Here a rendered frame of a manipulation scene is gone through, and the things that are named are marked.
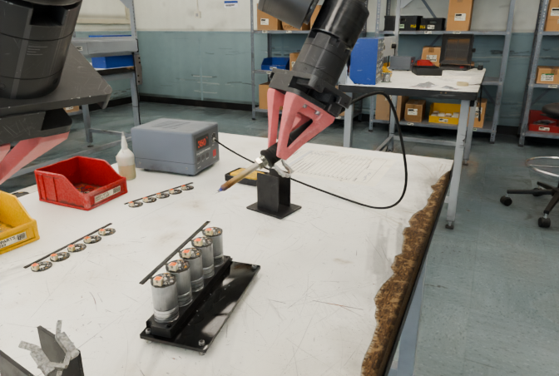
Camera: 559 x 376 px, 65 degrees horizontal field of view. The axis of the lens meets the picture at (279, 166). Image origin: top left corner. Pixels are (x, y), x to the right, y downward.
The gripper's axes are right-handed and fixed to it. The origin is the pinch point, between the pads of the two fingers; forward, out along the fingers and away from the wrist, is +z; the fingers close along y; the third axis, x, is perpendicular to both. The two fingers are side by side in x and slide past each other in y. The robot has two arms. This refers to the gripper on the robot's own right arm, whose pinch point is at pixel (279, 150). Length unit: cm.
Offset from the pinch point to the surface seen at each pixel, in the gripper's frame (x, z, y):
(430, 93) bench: 137, -57, -112
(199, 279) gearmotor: -5.0, 16.7, 4.4
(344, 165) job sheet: 36.8, -2.9, -30.5
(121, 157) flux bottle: -5.8, 15.3, -43.5
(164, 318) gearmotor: -9.0, 19.7, 8.3
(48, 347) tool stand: -19.3, 21.2, 12.7
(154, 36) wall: 108, -64, -594
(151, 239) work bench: -4.3, 20.1, -14.6
